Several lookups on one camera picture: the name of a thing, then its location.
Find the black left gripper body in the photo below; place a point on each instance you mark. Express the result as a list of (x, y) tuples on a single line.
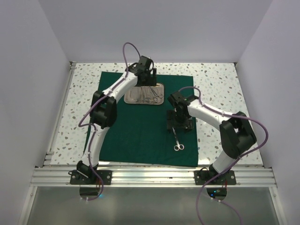
[(149, 81)]

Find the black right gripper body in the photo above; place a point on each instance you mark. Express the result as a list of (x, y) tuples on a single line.
[(183, 121)]

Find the silver surgical scissors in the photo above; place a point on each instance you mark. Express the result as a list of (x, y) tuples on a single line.
[(177, 146)]

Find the dark green surgical cloth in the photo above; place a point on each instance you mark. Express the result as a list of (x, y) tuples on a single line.
[(139, 135)]

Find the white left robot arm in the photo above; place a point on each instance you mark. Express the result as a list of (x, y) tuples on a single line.
[(103, 111)]

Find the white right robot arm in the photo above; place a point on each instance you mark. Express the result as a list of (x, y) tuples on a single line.
[(237, 135)]

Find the stainless steel instrument tray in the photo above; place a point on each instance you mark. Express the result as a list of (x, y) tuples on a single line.
[(158, 88)]

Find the silver forceps in tray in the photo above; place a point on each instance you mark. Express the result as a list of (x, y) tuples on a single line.
[(139, 95)]

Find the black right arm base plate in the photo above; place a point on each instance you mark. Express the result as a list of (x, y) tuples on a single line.
[(214, 179)]

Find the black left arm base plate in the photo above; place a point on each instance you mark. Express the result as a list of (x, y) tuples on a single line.
[(103, 177)]

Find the aluminium rail frame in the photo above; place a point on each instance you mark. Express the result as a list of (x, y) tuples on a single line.
[(150, 193)]

